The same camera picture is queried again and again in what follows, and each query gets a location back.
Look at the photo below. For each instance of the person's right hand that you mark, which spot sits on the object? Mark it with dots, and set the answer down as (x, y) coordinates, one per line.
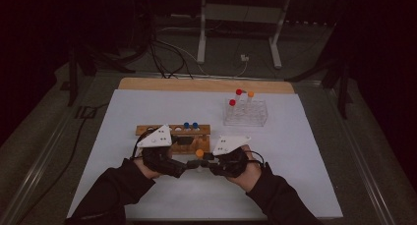
(252, 176)

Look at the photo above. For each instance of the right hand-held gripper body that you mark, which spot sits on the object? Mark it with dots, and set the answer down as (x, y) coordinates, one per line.
(229, 144)

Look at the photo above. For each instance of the metal floor rail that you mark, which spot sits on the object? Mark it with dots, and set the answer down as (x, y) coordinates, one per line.
(39, 166)
(364, 159)

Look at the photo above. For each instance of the wooden test tube rack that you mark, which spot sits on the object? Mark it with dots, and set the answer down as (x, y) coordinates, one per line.
(205, 130)

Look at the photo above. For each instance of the white plug adapter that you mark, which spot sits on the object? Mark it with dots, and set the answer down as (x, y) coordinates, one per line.
(244, 58)

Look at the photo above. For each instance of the white metal stand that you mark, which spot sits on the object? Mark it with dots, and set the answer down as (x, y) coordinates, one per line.
(242, 13)

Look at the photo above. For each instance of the person's left hand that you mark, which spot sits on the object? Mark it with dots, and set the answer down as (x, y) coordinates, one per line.
(147, 171)

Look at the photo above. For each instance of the blue capped test tube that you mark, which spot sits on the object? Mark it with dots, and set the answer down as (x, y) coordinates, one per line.
(195, 125)
(186, 125)

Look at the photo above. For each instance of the dark tripod stand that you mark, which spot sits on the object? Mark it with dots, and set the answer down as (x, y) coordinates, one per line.
(72, 81)
(342, 87)

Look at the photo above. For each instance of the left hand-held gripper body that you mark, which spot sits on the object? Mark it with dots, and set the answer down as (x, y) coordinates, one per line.
(157, 140)

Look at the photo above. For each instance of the red capped test tube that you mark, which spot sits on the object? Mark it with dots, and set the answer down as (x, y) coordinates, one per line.
(232, 102)
(238, 92)

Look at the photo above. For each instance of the white table sheet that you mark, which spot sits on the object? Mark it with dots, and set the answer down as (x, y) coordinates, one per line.
(278, 172)

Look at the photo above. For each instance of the clear plastic test tube rack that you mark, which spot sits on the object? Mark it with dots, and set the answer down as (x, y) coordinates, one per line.
(246, 118)

